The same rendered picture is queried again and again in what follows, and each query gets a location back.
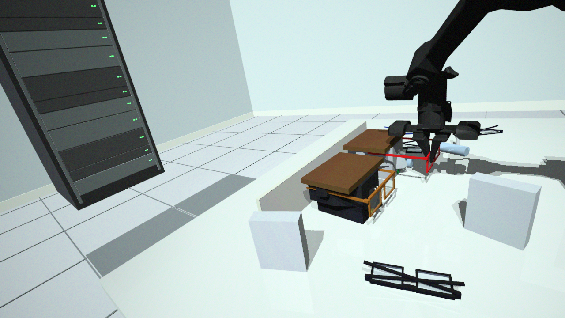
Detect light blue cylinder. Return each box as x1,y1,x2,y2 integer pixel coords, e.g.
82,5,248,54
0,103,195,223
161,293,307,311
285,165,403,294
405,158,414,168
440,142,470,156

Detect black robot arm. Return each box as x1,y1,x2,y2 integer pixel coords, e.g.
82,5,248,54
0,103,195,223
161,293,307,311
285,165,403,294
383,0,565,102

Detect red glasses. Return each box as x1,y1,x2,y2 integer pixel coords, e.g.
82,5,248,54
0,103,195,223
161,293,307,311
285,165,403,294
368,137,440,173

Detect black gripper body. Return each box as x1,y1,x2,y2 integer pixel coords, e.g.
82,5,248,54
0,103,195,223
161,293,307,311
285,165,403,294
388,99,481,140

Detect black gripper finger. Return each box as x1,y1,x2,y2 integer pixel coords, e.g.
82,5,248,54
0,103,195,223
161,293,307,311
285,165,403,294
430,134,451,163
411,133,430,157

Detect orange glasses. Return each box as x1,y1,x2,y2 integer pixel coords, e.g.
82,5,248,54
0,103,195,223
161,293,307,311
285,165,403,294
327,169,396,217

